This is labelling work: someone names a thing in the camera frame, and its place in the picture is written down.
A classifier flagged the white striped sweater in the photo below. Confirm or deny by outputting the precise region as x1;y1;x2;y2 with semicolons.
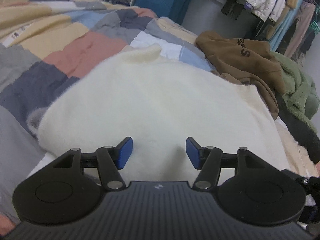
27;43;290;188

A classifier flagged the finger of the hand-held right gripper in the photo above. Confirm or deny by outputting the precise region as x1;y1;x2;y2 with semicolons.
281;169;320;200

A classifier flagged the light blue hanging garment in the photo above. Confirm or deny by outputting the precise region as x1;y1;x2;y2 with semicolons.
270;0;308;52

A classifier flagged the green fleece jacket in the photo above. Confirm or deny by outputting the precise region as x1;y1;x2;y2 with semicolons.
271;51;319;128

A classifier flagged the striped hanging garment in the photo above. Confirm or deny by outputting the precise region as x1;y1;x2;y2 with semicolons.
221;0;244;20

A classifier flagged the brown hoodie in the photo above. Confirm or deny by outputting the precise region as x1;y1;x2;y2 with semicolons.
195;31;287;120

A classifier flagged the blue and white jacket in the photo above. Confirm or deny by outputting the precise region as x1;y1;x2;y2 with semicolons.
269;0;287;22

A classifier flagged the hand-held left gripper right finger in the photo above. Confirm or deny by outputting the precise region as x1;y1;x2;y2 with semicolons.
186;137;269;190

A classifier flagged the blue chair back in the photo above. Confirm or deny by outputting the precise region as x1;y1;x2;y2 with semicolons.
136;0;185;22

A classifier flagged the blue curtain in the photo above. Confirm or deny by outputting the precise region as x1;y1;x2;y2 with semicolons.
179;0;199;27

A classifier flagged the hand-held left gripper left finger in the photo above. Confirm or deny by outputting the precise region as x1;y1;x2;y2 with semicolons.
51;137;133;190

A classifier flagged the black garment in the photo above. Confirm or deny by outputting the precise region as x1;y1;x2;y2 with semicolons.
275;94;320;164

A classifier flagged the patchwork blanket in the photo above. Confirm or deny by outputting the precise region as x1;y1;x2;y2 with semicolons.
0;0;320;230

